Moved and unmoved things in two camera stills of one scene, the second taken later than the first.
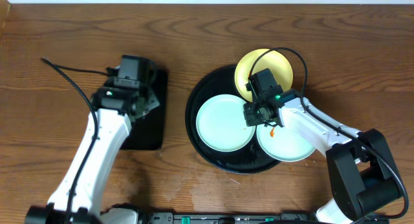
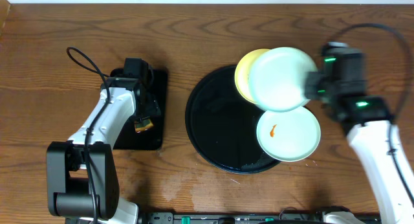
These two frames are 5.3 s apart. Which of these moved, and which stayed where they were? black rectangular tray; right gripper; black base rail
Moved: right gripper
Stayed: black base rail; black rectangular tray
